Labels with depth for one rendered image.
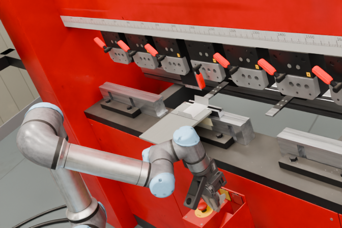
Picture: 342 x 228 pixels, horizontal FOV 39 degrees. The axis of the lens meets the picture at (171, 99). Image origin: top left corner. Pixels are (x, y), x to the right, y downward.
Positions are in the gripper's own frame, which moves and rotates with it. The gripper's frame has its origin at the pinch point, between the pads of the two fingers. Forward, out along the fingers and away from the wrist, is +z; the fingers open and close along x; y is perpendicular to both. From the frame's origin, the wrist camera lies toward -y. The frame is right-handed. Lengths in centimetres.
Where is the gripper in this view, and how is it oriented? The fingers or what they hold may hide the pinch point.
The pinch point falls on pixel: (215, 210)
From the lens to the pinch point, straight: 177.0
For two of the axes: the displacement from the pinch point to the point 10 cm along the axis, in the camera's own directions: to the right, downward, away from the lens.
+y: 6.5, -6.0, 4.6
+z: 3.7, 7.9, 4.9
